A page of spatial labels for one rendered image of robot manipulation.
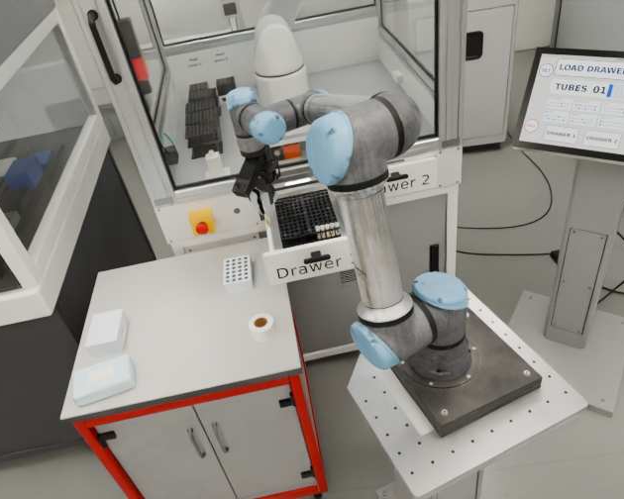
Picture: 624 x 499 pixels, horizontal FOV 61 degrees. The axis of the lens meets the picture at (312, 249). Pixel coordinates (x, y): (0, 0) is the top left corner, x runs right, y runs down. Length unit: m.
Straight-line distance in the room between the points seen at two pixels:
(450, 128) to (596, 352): 1.14
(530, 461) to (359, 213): 1.38
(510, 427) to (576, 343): 1.17
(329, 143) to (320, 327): 1.37
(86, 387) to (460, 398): 0.91
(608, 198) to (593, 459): 0.90
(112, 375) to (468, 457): 0.88
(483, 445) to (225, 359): 0.67
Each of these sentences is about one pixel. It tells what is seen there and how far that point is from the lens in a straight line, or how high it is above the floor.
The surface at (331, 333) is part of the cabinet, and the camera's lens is 2.22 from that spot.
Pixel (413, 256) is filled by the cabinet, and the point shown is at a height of 0.51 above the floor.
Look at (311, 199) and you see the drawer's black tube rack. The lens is 1.70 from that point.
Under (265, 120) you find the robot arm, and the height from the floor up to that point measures 1.32.
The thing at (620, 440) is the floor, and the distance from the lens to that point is 2.25.
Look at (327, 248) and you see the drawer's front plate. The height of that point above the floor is 0.91.
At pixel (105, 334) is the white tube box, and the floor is 0.81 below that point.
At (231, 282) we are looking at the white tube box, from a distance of 1.61.
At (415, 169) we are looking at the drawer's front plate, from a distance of 1.78.
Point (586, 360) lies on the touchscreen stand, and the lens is 2.39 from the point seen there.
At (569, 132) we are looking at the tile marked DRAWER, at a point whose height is 1.01.
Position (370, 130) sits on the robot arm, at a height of 1.41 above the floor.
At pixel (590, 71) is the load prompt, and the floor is 1.15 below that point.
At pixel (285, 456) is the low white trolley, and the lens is 1.77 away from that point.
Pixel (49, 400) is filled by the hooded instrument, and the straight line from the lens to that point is 2.20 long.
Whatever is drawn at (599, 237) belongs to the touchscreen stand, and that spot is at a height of 0.61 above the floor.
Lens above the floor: 1.82
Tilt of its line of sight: 38 degrees down
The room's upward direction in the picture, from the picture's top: 10 degrees counter-clockwise
